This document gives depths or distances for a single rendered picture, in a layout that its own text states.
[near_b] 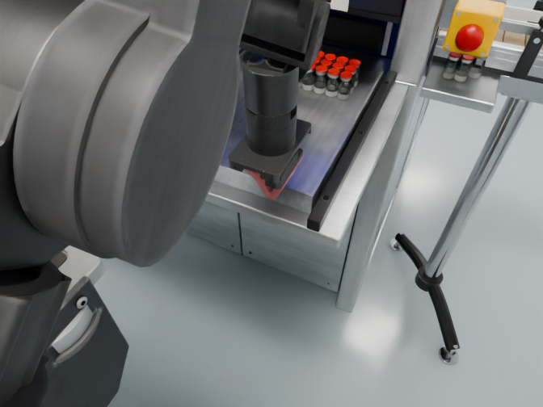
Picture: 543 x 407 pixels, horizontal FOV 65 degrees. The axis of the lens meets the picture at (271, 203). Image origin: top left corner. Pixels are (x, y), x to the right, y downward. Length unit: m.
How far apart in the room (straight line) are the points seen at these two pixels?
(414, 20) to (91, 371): 0.69
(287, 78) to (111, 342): 0.29
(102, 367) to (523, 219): 1.78
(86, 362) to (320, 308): 1.17
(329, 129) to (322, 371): 0.89
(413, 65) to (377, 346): 0.93
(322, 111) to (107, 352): 0.51
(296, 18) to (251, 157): 0.17
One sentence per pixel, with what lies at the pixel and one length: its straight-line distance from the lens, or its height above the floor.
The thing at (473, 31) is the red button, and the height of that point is 1.01.
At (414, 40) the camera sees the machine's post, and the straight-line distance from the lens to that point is 0.82.
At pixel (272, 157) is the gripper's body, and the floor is 0.99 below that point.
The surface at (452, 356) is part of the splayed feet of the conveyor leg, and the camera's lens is 1.52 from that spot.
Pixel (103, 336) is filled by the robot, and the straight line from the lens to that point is 0.40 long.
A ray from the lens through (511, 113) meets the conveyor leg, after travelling 1.04.
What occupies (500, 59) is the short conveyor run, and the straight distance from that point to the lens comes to 0.94.
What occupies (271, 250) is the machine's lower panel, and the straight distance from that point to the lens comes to 1.39.
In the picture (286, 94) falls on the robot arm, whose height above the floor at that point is 1.07.
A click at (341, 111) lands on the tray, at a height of 0.88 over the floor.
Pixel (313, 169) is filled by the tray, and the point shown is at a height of 0.88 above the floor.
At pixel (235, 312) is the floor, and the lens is 1.49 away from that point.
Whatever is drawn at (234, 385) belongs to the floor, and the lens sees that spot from 1.39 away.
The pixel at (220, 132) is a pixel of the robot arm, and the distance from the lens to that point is 0.16.
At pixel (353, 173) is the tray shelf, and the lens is 0.64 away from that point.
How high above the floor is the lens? 1.31
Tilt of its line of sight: 48 degrees down
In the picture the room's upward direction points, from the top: straight up
